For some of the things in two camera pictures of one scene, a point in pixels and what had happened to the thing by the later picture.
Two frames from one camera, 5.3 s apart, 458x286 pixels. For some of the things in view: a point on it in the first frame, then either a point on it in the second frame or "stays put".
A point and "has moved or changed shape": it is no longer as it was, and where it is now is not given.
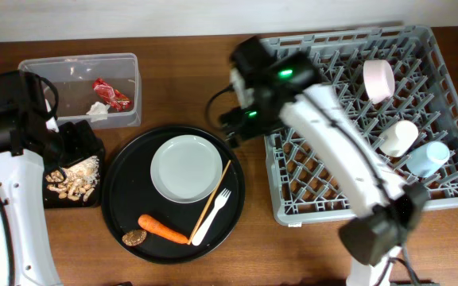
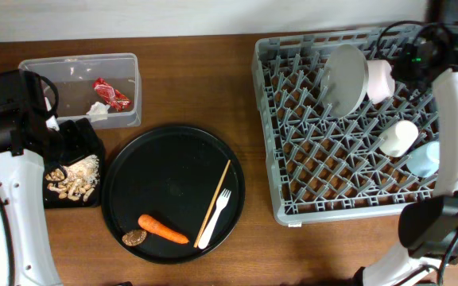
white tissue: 98,112 stays put
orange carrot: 148,223 stays put
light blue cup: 428,160 stays put
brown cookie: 134,237 stays put
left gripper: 84,144 stays put
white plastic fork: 219,202 has moved or changed shape
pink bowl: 379,79 stays put
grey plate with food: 186,169 → 344,80
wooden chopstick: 208,202 has moved or changed shape
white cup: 398,138 stays put
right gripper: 238,115 → 406,52
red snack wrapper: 111,96 stays put
